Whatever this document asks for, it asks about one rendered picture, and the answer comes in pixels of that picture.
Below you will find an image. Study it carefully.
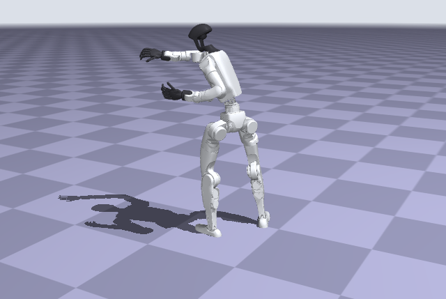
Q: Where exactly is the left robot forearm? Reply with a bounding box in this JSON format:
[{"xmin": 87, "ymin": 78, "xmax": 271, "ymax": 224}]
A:
[{"xmin": 184, "ymin": 86, "xmax": 222, "ymax": 103}]

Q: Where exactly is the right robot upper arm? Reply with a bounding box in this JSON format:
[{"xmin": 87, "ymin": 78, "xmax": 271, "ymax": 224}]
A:
[{"xmin": 192, "ymin": 52, "xmax": 205, "ymax": 63}]

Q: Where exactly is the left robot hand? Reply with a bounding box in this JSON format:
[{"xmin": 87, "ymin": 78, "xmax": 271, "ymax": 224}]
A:
[{"xmin": 161, "ymin": 82, "xmax": 192, "ymax": 101}]

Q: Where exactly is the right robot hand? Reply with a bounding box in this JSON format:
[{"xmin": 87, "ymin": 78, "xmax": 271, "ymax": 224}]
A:
[{"xmin": 139, "ymin": 48, "xmax": 171, "ymax": 62}]

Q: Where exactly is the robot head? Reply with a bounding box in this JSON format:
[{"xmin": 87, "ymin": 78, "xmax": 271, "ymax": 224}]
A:
[{"xmin": 188, "ymin": 24, "xmax": 221, "ymax": 54}]

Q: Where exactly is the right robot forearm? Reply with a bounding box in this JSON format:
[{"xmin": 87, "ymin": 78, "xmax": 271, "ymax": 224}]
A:
[{"xmin": 164, "ymin": 50, "xmax": 201, "ymax": 62}]

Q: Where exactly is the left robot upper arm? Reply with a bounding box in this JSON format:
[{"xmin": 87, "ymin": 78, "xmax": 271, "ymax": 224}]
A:
[{"xmin": 199, "ymin": 56, "xmax": 226, "ymax": 99}]

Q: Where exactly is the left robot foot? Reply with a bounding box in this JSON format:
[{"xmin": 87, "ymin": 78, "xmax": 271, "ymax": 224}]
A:
[{"xmin": 195, "ymin": 224, "xmax": 222, "ymax": 238}]

